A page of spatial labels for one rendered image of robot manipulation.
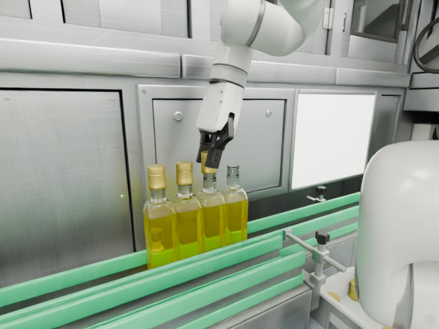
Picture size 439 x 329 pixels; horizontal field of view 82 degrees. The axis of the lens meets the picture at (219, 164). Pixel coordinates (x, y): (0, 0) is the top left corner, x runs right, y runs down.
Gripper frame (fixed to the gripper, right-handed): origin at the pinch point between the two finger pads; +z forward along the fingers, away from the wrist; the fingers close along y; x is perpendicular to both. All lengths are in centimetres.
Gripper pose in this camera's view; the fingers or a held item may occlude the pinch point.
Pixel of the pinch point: (208, 156)
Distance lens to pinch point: 54.3
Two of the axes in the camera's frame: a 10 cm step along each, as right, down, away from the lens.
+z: -2.4, 9.6, 1.0
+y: 4.8, 2.1, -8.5
